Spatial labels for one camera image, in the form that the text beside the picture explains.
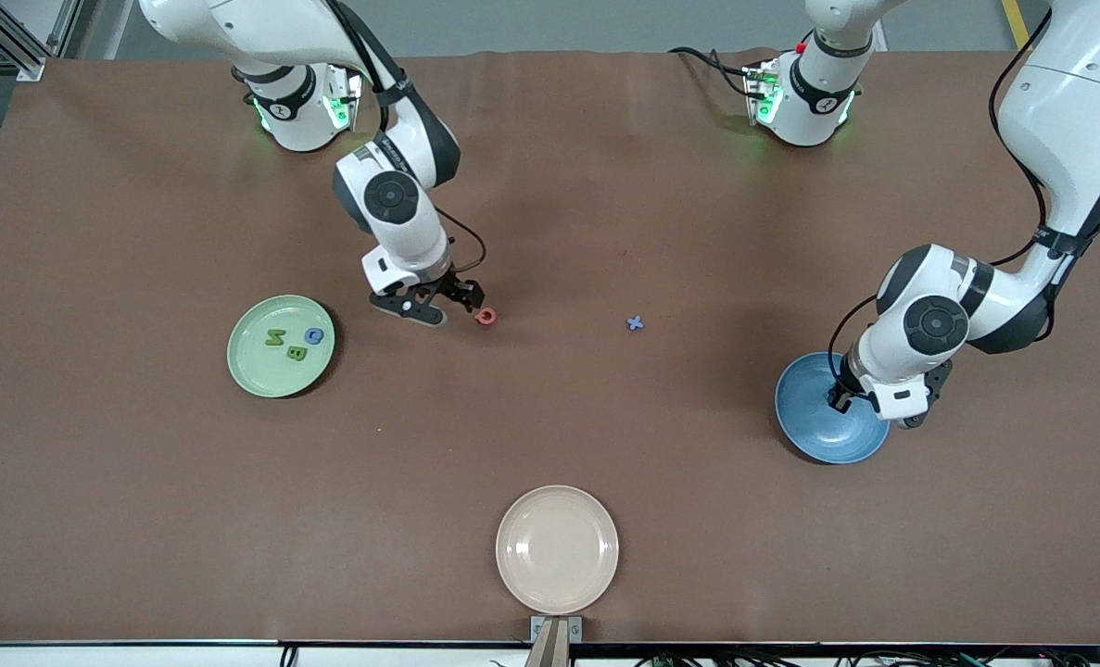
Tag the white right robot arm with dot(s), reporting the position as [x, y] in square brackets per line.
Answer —
[410, 236]

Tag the brown table cover mat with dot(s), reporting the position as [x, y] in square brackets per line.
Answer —
[550, 232]

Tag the beige plate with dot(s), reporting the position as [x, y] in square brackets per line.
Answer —
[557, 549]

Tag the blue plate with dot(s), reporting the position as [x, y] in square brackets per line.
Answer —
[809, 421]

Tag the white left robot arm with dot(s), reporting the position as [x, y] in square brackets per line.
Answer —
[1068, 120]

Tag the green letter N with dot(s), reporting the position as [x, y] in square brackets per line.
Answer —
[275, 337]

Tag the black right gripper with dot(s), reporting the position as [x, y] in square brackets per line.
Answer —
[453, 288]

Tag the aluminium frame profile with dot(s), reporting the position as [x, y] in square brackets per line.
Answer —
[12, 56]

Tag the blue letter C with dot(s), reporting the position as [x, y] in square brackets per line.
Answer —
[309, 336]

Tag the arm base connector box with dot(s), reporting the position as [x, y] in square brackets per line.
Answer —
[344, 97]
[761, 93]

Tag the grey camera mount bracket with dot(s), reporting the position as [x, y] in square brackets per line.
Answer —
[557, 639]

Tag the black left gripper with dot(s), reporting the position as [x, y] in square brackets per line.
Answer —
[844, 390]

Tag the light green plate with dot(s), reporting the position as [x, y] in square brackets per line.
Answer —
[262, 371]

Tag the red letter Q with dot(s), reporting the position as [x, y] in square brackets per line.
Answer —
[481, 318]

